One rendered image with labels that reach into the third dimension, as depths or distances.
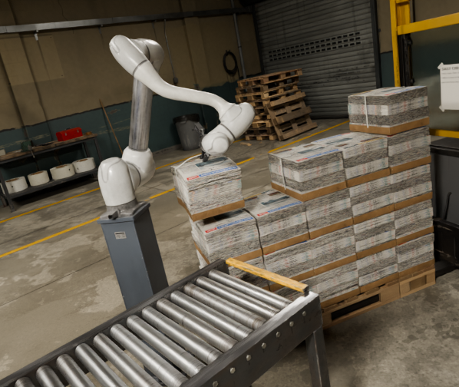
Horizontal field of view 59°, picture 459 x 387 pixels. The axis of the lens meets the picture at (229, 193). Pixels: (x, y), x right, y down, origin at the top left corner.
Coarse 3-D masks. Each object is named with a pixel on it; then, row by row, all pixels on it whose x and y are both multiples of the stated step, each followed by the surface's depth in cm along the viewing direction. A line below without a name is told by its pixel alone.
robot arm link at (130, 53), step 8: (112, 40) 179; (120, 40) 178; (128, 40) 179; (136, 40) 183; (112, 48) 179; (120, 48) 177; (128, 48) 177; (136, 48) 179; (144, 48) 183; (120, 56) 178; (128, 56) 176; (136, 56) 177; (144, 56) 180; (128, 64) 178; (136, 64) 177
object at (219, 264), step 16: (208, 272) 172; (224, 272) 177; (176, 288) 162; (144, 304) 155; (176, 304) 163; (112, 320) 148; (144, 320) 154; (80, 336) 142; (64, 352) 135; (96, 352) 143; (32, 368) 130; (0, 384) 126; (64, 384) 136
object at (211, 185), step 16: (224, 160) 211; (192, 176) 198; (208, 176) 197; (224, 176) 200; (240, 176) 203; (192, 192) 197; (208, 192) 201; (224, 192) 204; (240, 192) 207; (192, 208) 201; (208, 208) 204
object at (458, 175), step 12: (432, 144) 295; (444, 144) 289; (456, 144) 283; (432, 156) 294; (444, 156) 283; (456, 156) 274; (432, 168) 297; (444, 168) 286; (456, 168) 277; (432, 180) 300; (444, 180) 289; (456, 180) 280; (432, 192) 303; (444, 192) 292; (456, 192) 282; (432, 204) 306; (444, 204) 295; (456, 204) 285; (456, 216) 288
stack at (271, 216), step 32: (352, 192) 231; (384, 192) 238; (192, 224) 234; (224, 224) 211; (256, 224) 218; (288, 224) 221; (320, 224) 227; (384, 224) 243; (224, 256) 211; (288, 256) 224; (320, 256) 232; (384, 256) 248; (288, 288) 229; (320, 288) 237; (352, 288) 246; (384, 288) 254
